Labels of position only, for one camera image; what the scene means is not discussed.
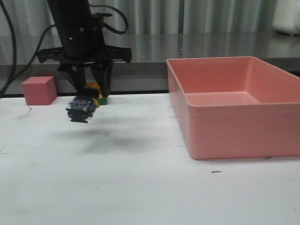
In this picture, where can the near pink cube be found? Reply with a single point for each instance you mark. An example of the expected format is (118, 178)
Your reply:
(39, 90)

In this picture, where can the white appliance on counter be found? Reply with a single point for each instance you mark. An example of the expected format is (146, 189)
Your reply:
(287, 17)

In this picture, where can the right green cube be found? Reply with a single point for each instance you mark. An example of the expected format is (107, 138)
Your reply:
(102, 100)

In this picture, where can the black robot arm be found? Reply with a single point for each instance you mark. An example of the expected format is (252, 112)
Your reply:
(72, 6)

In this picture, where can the pink plastic bin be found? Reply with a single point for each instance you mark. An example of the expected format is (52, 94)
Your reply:
(235, 107)

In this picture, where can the grey stone counter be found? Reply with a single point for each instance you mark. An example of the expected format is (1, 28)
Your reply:
(147, 70)

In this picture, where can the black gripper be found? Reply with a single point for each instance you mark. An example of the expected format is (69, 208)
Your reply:
(83, 45)

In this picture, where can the yellow push button switch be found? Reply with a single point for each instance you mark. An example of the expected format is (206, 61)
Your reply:
(81, 108)

